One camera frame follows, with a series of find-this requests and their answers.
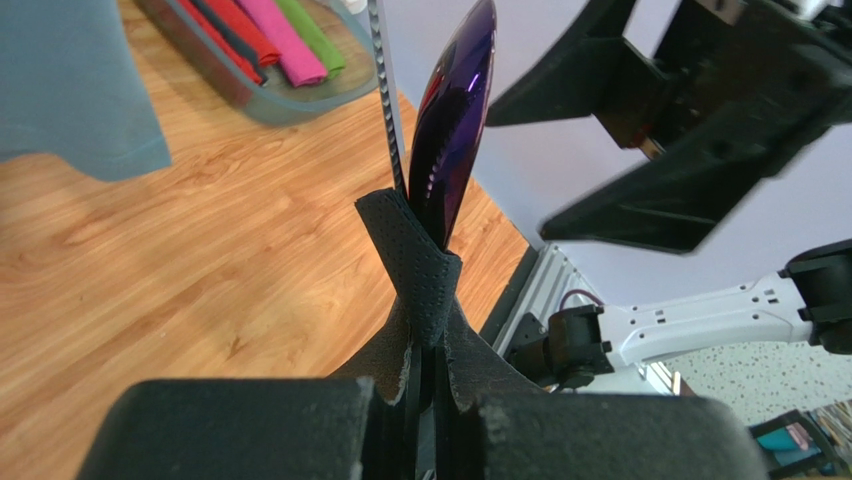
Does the purple metallic spoon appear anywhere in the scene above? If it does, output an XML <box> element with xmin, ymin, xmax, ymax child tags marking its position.
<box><xmin>408</xmin><ymin>1</ymin><xmax>496</xmax><ymax>250</ymax></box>

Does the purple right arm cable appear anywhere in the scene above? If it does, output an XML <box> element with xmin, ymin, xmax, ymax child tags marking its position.
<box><xmin>557</xmin><ymin>288</ymin><xmax>604</xmax><ymax>313</ymax></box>

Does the black paper napkin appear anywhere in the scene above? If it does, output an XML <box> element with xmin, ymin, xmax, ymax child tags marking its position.
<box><xmin>355</xmin><ymin>188</ymin><xmax>462</xmax><ymax>348</ymax></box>

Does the grey plastic bin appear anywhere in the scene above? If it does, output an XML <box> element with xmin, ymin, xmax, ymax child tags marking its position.
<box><xmin>136</xmin><ymin>1</ymin><xmax>376</xmax><ymax>126</ymax></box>

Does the silver table knife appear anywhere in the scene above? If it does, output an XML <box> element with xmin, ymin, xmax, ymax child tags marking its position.
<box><xmin>367</xmin><ymin>0</ymin><xmax>407</xmax><ymax>198</ymax></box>

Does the pink napkin roll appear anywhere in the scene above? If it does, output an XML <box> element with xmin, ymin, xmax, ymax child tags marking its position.
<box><xmin>239</xmin><ymin>0</ymin><xmax>328</xmax><ymax>87</ymax></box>

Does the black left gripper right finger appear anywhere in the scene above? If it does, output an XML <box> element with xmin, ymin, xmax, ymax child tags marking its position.
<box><xmin>435</xmin><ymin>306</ymin><xmax>767</xmax><ymax>479</ymax></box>

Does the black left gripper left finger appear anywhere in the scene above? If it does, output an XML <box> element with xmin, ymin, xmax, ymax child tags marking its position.
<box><xmin>78</xmin><ymin>305</ymin><xmax>416</xmax><ymax>479</ymax></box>

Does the green napkin roll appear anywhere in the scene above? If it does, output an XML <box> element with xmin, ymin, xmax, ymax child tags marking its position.
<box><xmin>276</xmin><ymin>0</ymin><xmax>346</xmax><ymax>80</ymax></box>

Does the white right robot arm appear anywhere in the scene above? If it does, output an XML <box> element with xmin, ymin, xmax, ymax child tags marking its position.
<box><xmin>487</xmin><ymin>1</ymin><xmax>851</xmax><ymax>389</ymax></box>

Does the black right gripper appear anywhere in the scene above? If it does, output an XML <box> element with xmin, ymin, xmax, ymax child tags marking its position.
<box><xmin>486</xmin><ymin>0</ymin><xmax>851</xmax><ymax>255</ymax></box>

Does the teal hanging garment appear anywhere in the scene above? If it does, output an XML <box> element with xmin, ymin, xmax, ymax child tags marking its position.
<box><xmin>1</xmin><ymin>1</ymin><xmax>172</xmax><ymax>182</ymax></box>

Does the red napkin roll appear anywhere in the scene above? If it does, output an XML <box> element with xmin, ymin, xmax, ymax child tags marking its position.
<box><xmin>179</xmin><ymin>0</ymin><xmax>279</xmax><ymax>86</ymax></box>

